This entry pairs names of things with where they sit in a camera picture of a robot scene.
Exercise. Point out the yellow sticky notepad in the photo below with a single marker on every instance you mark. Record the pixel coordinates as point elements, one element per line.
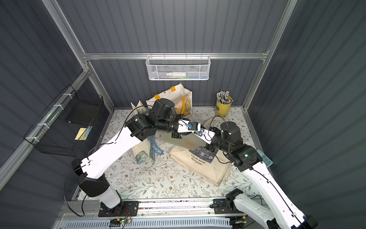
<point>81,135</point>

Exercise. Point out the bundle of pencils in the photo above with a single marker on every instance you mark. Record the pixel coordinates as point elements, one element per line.
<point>224,98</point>

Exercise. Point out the cream tote bag front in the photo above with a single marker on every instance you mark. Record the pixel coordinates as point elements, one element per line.
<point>214,172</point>

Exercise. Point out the cream tote blue print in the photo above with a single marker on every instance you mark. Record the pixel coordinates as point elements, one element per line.
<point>145,151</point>

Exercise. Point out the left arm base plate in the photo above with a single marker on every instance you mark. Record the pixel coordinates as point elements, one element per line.
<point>126,208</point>

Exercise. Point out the teal calculator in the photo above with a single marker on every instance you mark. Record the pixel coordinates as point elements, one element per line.
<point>268,162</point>

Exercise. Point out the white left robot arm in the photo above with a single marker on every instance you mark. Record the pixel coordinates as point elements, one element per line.
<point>136,129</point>

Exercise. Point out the black notebook in basket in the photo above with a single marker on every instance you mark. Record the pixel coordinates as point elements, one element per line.
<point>83,114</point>

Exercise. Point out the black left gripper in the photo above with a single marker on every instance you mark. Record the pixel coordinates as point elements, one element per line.
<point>176,134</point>

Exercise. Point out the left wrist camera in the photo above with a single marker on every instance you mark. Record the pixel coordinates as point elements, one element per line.
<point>185,126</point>

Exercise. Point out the cream tote yellow handles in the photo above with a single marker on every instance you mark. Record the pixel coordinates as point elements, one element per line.
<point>179,95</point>

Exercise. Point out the white wire wall basket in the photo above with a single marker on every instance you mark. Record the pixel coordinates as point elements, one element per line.
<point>197,69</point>

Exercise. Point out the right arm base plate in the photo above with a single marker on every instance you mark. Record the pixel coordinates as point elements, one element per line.
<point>220,206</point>

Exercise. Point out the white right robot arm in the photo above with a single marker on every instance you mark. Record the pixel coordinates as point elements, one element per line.
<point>281,212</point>

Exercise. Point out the yellow pencil cup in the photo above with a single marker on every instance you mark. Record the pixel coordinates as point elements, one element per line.
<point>223,109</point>

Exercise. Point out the white tube in basket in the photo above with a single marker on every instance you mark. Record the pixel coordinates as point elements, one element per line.
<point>179,75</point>

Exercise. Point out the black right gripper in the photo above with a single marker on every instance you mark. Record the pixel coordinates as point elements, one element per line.
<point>198,147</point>

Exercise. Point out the olive green canvas bag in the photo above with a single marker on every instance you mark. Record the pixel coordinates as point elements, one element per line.
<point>189,141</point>

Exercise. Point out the black wire wall basket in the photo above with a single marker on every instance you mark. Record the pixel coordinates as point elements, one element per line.
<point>55,136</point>

